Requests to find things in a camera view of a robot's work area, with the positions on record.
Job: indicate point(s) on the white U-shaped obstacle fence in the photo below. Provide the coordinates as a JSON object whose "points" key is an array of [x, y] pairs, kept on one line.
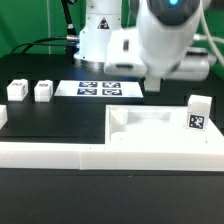
{"points": [[174, 156]]}

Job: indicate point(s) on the white square table top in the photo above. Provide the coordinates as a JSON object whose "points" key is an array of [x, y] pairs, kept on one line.
{"points": [[146, 124]]}

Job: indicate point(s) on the white sheet with markers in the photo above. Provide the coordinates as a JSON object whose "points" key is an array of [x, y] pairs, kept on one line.
{"points": [[99, 89]]}

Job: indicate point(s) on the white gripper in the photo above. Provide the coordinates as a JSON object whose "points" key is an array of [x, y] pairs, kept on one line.
{"points": [[163, 55]]}

